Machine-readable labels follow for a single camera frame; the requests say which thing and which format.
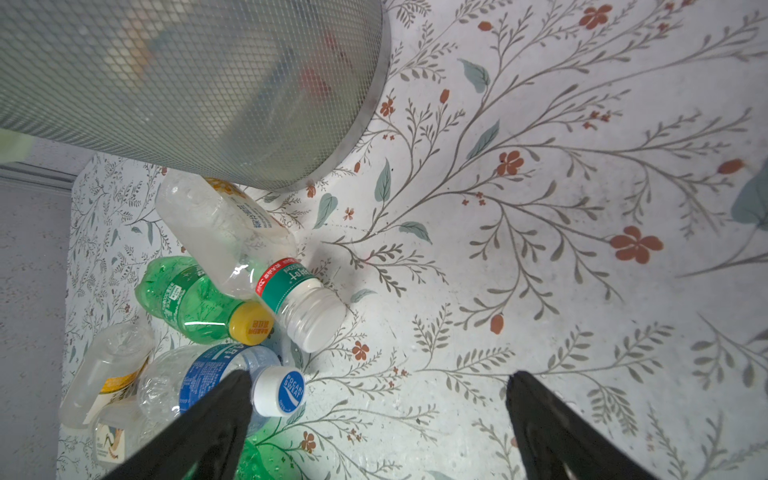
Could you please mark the crushed Pocari bottle blue label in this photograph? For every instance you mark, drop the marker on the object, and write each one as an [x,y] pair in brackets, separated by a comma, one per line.
[176,380]

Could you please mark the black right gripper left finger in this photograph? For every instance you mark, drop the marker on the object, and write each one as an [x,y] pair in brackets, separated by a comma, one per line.
[205,442]

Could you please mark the green plastic bin liner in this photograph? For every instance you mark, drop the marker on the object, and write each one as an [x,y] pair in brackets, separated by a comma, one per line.
[14,146]

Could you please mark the clear bottle green red label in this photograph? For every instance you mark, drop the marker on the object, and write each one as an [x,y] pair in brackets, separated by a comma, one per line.
[249,255]

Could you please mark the clear bottle white yellow label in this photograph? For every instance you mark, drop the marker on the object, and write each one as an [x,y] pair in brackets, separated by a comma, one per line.
[119,431]

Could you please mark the silver mesh waste bin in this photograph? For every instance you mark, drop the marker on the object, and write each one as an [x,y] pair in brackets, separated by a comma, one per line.
[268,94]

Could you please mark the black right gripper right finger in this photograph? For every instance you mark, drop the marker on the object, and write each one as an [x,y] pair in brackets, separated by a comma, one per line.
[555,442]

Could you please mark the green bottle yellow cap upper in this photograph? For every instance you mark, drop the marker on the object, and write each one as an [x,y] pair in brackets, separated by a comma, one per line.
[178,291]

